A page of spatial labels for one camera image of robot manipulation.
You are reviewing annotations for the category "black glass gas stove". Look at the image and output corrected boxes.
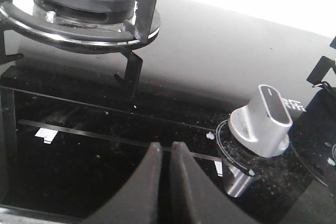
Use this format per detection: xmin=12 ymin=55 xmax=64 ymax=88
xmin=1 ymin=0 xmax=335 ymax=223

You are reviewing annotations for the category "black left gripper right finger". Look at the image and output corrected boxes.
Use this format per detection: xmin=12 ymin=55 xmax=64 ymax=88
xmin=170 ymin=142 xmax=257 ymax=223

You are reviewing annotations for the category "silver stove knob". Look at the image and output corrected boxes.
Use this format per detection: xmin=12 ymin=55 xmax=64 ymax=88
xmin=228 ymin=84 xmax=292 ymax=158

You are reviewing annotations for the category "black pan support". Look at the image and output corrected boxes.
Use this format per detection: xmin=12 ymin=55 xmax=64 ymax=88
xmin=0 ymin=0 xmax=161 ymax=65
xmin=306 ymin=35 xmax=336 ymax=88

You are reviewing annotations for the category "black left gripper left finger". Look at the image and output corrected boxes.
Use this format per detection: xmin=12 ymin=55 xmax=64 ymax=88
xmin=83 ymin=142 xmax=162 ymax=223

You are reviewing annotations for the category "right black pan support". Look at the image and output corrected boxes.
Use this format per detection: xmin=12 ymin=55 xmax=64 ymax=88
xmin=306 ymin=35 xmax=336 ymax=88

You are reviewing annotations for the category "left black pan support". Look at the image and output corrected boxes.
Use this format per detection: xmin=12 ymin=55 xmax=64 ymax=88
xmin=0 ymin=0 xmax=161 ymax=65

